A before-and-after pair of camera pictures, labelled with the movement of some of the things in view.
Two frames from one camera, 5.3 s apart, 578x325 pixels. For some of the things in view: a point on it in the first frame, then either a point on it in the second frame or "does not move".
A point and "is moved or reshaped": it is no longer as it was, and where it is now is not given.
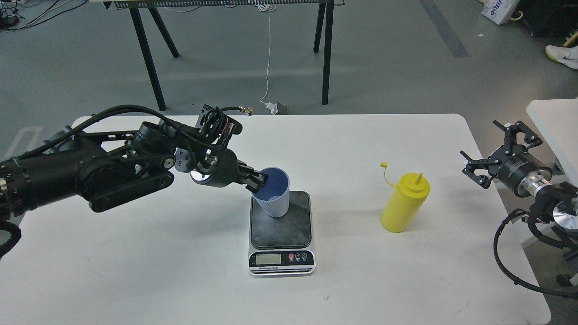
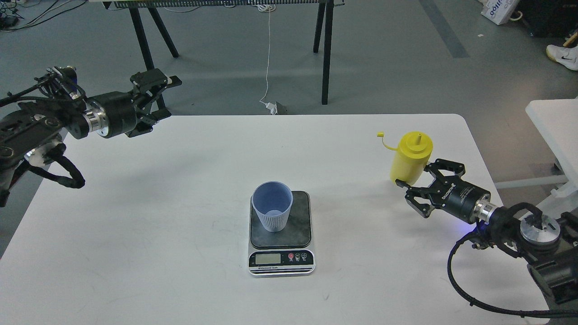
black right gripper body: [514, 166] → [456, 197]
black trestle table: [150, 5] does not move
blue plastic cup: [274, 197] is moved or reshaped
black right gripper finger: [511, 132] → [448, 178]
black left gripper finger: [255, 188] → [144, 125]
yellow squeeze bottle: [412, 190] → [411, 157]
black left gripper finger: [249, 172] → [151, 84]
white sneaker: [567, 56] does not move
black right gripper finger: [473, 165] → [423, 200]
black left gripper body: [225, 172] → [120, 109]
